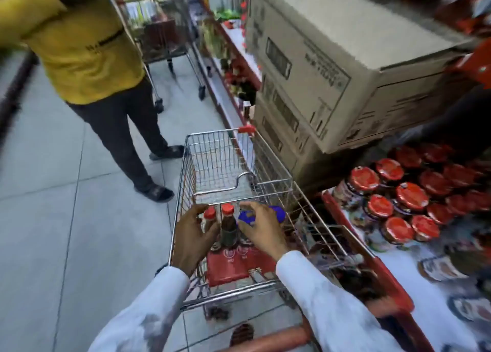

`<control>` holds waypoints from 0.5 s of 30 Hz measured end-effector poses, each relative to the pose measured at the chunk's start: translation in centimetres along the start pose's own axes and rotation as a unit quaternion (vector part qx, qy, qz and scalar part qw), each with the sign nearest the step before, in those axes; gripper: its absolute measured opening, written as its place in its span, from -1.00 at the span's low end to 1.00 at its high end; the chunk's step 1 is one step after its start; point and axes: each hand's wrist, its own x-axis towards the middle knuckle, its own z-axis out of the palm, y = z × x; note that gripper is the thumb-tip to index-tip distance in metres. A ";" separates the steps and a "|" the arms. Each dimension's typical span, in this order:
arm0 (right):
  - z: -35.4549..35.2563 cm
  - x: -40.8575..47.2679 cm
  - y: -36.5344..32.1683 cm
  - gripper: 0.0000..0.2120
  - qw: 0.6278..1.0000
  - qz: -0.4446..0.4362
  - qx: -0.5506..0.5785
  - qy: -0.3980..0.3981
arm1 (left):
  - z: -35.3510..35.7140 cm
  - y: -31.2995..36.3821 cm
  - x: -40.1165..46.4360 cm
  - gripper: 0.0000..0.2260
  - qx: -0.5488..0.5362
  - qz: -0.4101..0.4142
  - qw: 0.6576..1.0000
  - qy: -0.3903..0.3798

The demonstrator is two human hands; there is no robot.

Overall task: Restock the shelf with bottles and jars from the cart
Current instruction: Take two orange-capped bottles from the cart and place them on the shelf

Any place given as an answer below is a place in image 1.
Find person's right forearm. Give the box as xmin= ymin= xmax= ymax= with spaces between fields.
xmin=275 ymin=250 xmax=404 ymax=352

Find white printed sachets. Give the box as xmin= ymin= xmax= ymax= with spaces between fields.
xmin=417 ymin=244 xmax=491 ymax=352

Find brown sandal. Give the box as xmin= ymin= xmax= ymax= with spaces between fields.
xmin=229 ymin=323 xmax=255 ymax=347

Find wire shopping trolley with goods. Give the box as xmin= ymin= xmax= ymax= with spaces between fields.
xmin=115 ymin=0 xmax=209 ymax=114

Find cardboard box under stack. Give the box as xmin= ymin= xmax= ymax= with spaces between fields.
xmin=252 ymin=71 xmax=365 ymax=196

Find person's left forearm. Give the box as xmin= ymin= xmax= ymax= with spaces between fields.
xmin=88 ymin=265 xmax=191 ymax=352

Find group of red lid jars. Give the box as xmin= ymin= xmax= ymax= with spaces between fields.
xmin=332 ymin=143 xmax=491 ymax=253

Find person's right hand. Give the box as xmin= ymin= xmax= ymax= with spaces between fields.
xmin=237 ymin=201 xmax=290 ymax=263

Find wire shopping cart red handle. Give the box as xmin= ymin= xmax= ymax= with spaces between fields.
xmin=155 ymin=124 xmax=378 ymax=352

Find large cardboard box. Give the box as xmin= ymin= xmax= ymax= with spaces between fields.
xmin=244 ymin=0 xmax=479 ymax=155

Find person's left hand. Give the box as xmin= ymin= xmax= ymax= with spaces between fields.
xmin=170 ymin=203 xmax=222 ymax=278

